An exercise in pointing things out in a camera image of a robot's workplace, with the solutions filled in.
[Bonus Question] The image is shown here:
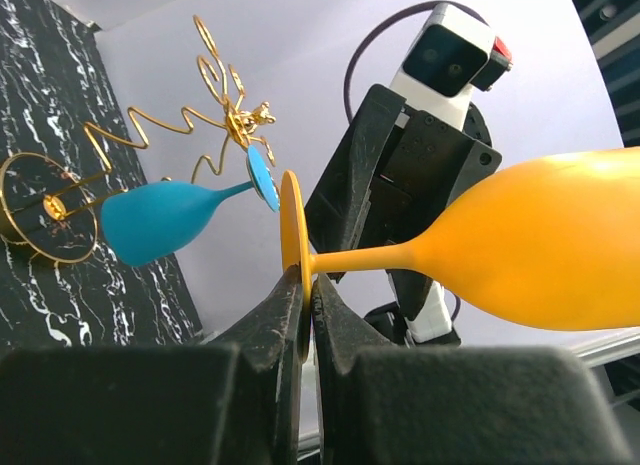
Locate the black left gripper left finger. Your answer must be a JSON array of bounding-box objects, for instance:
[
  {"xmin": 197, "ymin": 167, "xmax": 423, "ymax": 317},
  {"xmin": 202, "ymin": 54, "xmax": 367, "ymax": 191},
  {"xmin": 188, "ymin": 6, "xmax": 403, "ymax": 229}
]
[{"xmin": 1, "ymin": 267, "xmax": 304, "ymax": 464}]

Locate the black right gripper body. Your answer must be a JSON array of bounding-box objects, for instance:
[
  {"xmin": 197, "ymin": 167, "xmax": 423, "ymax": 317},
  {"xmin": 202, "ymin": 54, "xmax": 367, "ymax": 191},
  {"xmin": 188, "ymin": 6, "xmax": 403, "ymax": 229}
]
[{"xmin": 369, "ymin": 102, "xmax": 504, "ymax": 316}]

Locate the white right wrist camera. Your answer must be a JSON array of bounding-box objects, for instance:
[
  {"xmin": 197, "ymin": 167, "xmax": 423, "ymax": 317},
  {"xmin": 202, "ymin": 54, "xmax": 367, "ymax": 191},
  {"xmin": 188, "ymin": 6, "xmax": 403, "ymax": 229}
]
[{"xmin": 390, "ymin": 0, "xmax": 513, "ymax": 130}]

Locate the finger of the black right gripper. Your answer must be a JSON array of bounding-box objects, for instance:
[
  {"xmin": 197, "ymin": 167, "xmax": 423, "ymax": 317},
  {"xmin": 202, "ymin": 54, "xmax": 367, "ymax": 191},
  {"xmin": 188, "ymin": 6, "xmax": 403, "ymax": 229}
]
[{"xmin": 305, "ymin": 84, "xmax": 405, "ymax": 250}]

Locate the yellow wine glass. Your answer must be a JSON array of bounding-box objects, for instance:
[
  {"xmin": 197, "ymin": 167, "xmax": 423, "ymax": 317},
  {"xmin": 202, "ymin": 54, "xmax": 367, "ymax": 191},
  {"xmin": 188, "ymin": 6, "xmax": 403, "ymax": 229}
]
[{"xmin": 280, "ymin": 147, "xmax": 639, "ymax": 332}]

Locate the blue wine glass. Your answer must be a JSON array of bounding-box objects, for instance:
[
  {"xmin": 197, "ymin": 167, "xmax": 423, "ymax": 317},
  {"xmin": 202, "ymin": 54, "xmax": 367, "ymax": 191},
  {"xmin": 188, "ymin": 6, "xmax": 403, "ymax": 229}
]
[{"xmin": 101, "ymin": 146, "xmax": 280, "ymax": 267}]

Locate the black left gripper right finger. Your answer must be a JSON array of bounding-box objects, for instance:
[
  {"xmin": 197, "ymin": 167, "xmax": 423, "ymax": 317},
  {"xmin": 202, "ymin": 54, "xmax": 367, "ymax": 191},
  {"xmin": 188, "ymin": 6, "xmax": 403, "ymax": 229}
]
[{"xmin": 311, "ymin": 276, "xmax": 634, "ymax": 464}]

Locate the gold wire wine glass rack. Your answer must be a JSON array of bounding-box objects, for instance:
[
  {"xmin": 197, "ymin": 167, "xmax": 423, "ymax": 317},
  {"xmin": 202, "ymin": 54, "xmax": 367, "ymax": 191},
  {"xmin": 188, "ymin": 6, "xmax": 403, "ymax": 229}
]
[{"xmin": 1, "ymin": 15, "xmax": 276, "ymax": 263}]

